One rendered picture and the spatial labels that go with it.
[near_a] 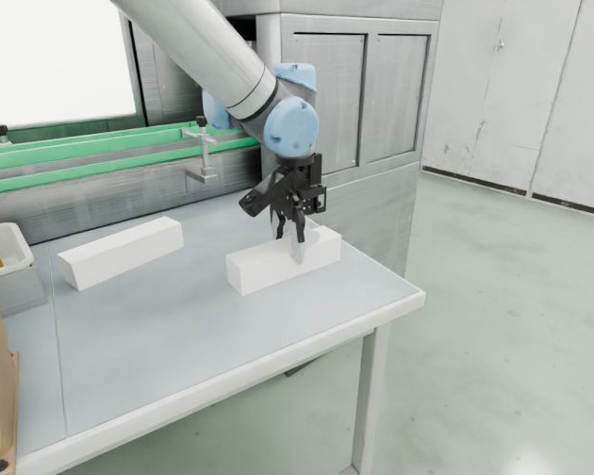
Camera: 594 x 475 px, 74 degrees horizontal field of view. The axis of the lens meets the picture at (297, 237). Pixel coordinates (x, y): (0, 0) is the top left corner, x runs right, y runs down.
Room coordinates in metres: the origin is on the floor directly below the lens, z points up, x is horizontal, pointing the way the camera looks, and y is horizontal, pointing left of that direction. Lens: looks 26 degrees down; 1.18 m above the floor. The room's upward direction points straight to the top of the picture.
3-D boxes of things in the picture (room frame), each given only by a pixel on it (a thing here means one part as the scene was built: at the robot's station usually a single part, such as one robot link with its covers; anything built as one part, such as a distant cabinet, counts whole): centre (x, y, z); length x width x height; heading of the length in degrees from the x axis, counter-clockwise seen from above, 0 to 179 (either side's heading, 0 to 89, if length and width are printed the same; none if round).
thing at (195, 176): (1.04, 0.26, 0.90); 0.17 x 0.05 x 0.22; 41
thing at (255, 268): (0.71, 0.02, 0.78); 0.24 x 0.06 x 0.06; 124
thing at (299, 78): (0.72, 0.01, 1.09); 0.09 x 0.08 x 0.11; 121
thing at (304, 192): (0.73, 0.00, 0.93); 0.09 x 0.08 x 0.12; 125
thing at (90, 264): (0.74, 0.36, 0.78); 0.24 x 0.06 x 0.06; 140
